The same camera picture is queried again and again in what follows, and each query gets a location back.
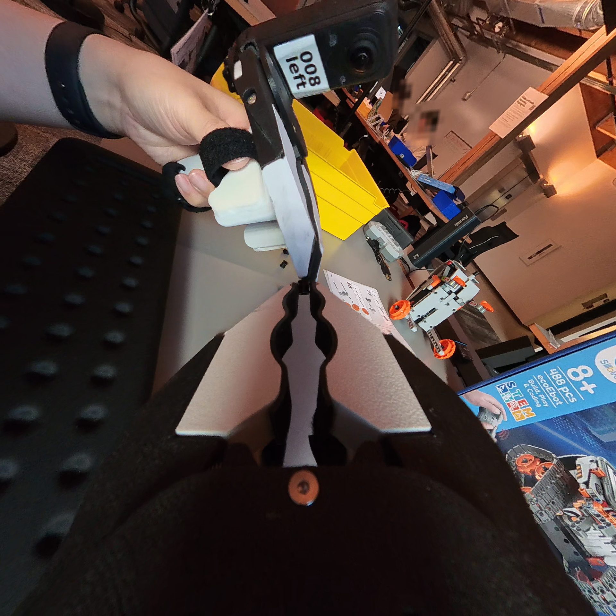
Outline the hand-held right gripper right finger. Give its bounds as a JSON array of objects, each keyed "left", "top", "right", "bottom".
[{"left": 306, "top": 284, "right": 432, "bottom": 463}]

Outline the person's left hand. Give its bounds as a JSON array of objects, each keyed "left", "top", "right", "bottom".
[{"left": 77, "top": 34, "right": 253, "bottom": 198}]

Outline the black upright device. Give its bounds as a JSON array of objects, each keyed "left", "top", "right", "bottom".
[{"left": 405, "top": 214, "right": 482, "bottom": 270}]

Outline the black cable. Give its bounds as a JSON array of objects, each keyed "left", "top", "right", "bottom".
[{"left": 369, "top": 241, "right": 393, "bottom": 282}]

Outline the grey battery box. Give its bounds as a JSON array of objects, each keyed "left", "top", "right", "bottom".
[{"left": 364, "top": 220, "right": 415, "bottom": 261}]

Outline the blue robot kit box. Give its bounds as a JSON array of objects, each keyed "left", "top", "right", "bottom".
[{"left": 459, "top": 332, "right": 616, "bottom": 607}]

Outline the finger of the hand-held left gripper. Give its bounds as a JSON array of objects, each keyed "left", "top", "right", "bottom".
[{"left": 260, "top": 101, "right": 323, "bottom": 285}]

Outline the instruction booklet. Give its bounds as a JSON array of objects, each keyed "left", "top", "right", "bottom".
[{"left": 323, "top": 270, "right": 395, "bottom": 338}]

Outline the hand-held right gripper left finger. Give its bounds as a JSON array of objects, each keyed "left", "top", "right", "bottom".
[{"left": 176, "top": 284, "right": 309, "bottom": 463}]

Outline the yellow plastic parts bin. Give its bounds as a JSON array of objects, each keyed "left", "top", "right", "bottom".
[{"left": 210, "top": 63, "right": 390, "bottom": 241}]

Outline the partly built toy robot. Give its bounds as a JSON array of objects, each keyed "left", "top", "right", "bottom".
[{"left": 389, "top": 260, "right": 493, "bottom": 360}]

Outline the black wristband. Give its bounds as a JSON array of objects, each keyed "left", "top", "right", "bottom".
[{"left": 46, "top": 21, "right": 121, "bottom": 138}]

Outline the grey desk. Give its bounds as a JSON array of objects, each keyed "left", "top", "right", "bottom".
[{"left": 154, "top": 207, "right": 501, "bottom": 463}]

